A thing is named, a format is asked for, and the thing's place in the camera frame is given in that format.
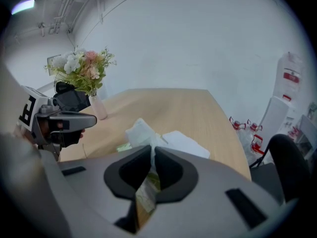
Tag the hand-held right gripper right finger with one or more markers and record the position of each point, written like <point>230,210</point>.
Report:
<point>178,180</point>

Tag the ceiling pipes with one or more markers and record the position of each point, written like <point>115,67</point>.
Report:
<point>64,9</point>

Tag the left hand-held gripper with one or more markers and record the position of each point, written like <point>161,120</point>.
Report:
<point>29,108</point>

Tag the grey wall box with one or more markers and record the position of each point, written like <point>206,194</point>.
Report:
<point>53,62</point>

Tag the white wet wipe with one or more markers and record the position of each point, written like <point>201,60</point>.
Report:
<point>141,133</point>

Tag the white panel board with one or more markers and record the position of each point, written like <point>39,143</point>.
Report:
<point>273,120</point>

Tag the artificial flower bouquet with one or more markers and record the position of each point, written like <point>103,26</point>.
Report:
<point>79,68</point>

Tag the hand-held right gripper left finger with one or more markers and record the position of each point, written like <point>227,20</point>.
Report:
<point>123,177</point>

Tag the black office chair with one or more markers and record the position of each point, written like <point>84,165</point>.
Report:
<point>289,162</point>

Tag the pale pink vase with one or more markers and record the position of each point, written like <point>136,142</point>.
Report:
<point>99,108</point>

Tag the ceiling light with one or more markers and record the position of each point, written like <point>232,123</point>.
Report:
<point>23,6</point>

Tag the white cabinet with red labels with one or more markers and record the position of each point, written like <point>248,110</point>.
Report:
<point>289,76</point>

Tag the green and white wipe pack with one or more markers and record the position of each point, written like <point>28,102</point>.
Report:
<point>183,142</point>

